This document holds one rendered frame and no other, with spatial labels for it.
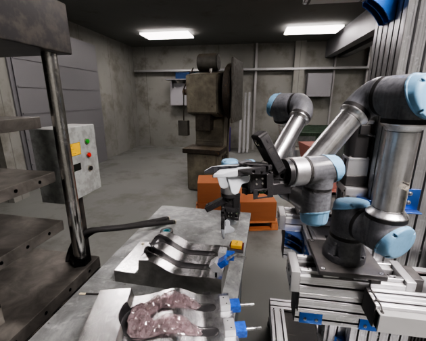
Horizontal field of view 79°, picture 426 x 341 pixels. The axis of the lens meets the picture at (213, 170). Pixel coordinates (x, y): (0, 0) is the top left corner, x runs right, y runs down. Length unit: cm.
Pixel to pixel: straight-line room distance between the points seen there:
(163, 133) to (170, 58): 242
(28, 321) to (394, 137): 143
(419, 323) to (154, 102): 880
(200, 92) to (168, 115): 477
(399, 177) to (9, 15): 133
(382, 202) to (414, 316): 40
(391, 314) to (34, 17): 161
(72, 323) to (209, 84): 376
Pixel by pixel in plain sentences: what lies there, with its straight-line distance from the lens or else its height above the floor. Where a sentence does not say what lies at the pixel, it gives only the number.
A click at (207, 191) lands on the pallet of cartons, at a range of 314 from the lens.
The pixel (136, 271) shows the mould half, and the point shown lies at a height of 86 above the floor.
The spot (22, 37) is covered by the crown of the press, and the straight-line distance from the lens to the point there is 123.
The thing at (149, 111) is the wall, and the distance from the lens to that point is 935.
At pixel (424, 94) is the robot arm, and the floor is 163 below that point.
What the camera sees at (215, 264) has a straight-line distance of 120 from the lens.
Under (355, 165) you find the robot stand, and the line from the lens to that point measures 126.
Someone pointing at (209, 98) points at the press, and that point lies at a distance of 439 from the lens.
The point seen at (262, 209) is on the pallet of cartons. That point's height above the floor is 29.
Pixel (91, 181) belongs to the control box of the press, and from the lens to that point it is 174.
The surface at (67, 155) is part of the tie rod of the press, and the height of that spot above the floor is 137.
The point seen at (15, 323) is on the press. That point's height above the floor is 79.
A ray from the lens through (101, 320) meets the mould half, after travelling 106.
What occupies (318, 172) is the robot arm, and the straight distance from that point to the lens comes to 70.
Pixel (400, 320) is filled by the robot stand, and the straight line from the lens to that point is 113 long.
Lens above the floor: 162
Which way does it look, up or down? 16 degrees down
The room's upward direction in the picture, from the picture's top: straight up
